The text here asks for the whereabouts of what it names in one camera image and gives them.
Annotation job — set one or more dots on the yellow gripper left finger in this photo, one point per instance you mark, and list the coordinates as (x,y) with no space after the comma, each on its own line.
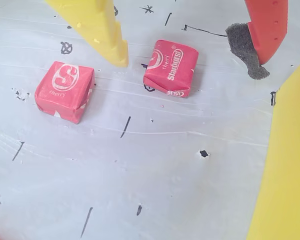
(100,30)

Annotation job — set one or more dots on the red cherry Starburst candy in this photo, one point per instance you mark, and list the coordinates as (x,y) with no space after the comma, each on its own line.
(171,68)
(65,92)

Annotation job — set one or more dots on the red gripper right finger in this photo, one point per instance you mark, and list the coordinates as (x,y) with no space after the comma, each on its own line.
(267,25)

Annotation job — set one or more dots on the yellow three-compartment box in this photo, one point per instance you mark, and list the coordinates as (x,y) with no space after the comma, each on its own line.
(287,162)

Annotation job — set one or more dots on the white plastic table cover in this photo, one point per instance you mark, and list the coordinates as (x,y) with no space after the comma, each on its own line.
(140,162)

